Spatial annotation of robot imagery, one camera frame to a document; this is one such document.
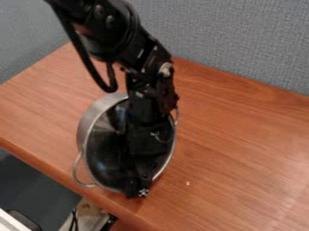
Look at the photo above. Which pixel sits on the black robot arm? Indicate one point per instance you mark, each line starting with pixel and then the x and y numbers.
pixel 124 56

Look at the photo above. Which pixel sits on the white object bottom left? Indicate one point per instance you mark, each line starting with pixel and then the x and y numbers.
pixel 14 221

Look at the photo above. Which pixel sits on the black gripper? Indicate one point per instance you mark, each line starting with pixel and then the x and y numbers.
pixel 145 151

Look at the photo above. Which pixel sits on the table leg bracket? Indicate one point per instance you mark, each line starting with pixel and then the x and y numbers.
pixel 88 217

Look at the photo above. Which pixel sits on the stainless steel pot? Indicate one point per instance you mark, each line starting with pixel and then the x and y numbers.
pixel 96 166

